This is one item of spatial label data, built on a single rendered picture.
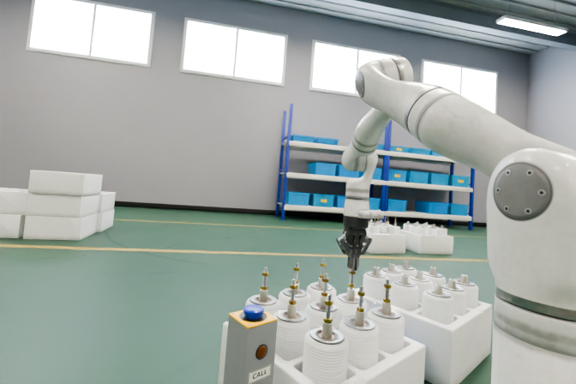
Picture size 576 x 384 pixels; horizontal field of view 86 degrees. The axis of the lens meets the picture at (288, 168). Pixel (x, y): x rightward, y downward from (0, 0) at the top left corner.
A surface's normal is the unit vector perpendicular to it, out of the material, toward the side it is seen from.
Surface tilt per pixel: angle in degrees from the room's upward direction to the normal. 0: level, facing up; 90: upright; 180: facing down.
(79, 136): 90
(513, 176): 86
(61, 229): 90
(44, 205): 90
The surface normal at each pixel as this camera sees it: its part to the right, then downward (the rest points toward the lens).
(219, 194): 0.20, -0.04
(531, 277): -0.90, -0.08
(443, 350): -0.74, -0.09
